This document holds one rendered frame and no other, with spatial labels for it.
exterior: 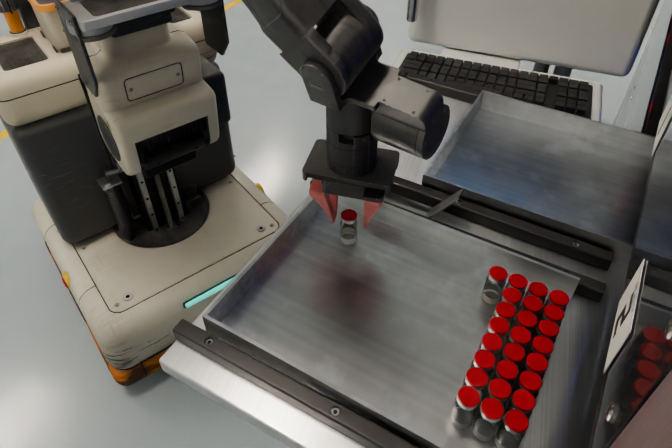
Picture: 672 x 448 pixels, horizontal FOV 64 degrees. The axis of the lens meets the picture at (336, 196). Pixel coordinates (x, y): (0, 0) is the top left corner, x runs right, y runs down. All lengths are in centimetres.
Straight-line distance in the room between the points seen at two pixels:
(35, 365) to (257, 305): 125
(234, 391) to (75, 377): 120
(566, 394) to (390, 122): 33
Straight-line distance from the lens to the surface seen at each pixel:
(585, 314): 70
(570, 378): 64
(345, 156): 58
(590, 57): 132
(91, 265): 161
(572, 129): 97
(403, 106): 50
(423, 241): 72
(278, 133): 242
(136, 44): 116
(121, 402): 167
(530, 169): 87
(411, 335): 62
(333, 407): 56
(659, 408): 34
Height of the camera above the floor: 140
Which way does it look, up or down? 42 degrees down
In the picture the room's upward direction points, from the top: straight up
